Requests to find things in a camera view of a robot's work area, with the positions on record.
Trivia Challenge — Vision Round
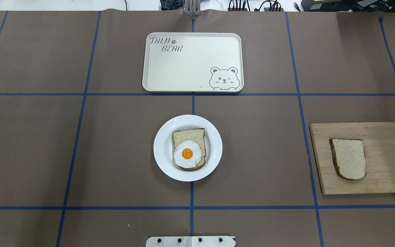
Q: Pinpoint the white round plate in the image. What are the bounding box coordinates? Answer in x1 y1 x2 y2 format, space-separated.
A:
153 115 224 182

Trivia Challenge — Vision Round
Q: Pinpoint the bread slice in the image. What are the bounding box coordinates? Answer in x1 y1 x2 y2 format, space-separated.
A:
172 128 206 170
329 139 367 181

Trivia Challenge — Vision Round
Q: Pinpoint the fried egg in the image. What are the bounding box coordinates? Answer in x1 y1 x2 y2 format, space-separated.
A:
173 140 203 170

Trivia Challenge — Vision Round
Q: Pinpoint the cream bear serving tray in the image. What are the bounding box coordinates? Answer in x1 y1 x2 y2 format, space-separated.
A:
142 32 244 93

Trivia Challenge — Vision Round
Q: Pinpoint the wooden cutting board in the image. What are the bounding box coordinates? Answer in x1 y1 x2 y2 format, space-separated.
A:
309 122 395 195

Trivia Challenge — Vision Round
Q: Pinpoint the aluminium frame post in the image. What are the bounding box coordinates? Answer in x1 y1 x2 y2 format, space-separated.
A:
182 0 202 17

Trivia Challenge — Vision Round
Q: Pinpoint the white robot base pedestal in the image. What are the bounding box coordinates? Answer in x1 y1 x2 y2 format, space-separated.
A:
145 236 236 247

